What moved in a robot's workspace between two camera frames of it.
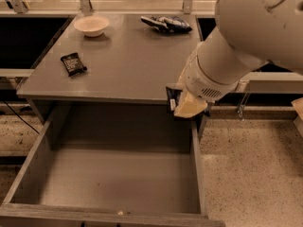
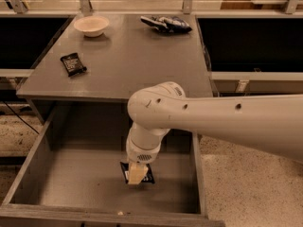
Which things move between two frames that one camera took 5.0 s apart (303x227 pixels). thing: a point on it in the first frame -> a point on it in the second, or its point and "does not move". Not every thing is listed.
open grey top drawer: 112,165 does not move
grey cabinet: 108,73 does not move
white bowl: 93,26 does not move
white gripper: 202,79 -> 142,154
